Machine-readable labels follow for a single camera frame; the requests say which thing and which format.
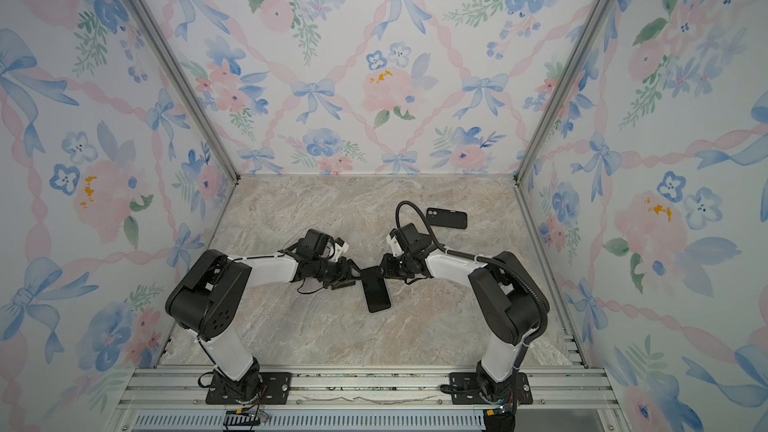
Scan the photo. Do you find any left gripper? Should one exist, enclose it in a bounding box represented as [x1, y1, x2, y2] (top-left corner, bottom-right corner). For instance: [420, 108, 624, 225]
[314, 257, 367, 291]

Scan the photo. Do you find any blue-edged black phone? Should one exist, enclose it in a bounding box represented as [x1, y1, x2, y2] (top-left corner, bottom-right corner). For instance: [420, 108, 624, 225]
[360, 267, 392, 314]

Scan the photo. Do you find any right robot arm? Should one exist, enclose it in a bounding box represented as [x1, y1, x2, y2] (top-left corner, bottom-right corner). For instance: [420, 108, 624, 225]
[382, 223, 550, 404]

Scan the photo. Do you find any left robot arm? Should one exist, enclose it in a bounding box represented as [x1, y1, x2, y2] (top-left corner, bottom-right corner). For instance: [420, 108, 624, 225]
[165, 229, 357, 403]

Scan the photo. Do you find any black phone case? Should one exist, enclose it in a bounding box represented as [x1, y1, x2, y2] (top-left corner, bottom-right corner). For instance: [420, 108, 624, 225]
[426, 207, 468, 230]

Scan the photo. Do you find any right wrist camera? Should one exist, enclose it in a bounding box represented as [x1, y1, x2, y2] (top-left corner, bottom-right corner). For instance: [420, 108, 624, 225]
[386, 234, 403, 257]

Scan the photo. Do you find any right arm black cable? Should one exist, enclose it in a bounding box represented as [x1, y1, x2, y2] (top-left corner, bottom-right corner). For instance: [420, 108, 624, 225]
[394, 200, 551, 367]

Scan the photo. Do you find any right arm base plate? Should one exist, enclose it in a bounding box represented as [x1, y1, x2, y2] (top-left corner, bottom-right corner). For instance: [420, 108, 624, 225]
[439, 372, 533, 407]

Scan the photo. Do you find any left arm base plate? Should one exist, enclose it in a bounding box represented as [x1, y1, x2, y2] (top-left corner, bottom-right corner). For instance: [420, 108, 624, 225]
[198, 370, 293, 406]

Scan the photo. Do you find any aluminium rail frame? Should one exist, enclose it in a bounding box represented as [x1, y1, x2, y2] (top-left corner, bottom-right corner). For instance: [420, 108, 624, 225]
[105, 366, 629, 431]

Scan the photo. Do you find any left corner aluminium post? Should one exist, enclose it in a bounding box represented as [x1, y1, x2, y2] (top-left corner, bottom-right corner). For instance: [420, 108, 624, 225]
[123, 0, 240, 184]

